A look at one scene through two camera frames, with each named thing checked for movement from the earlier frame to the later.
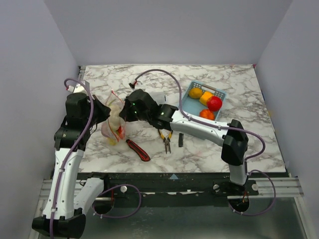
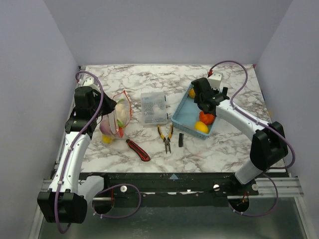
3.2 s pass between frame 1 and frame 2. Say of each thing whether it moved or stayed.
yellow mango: stayed
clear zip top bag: moved
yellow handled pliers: stayed
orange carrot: stayed
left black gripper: moved
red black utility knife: stayed
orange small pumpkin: stayed
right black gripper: moved
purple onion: stayed
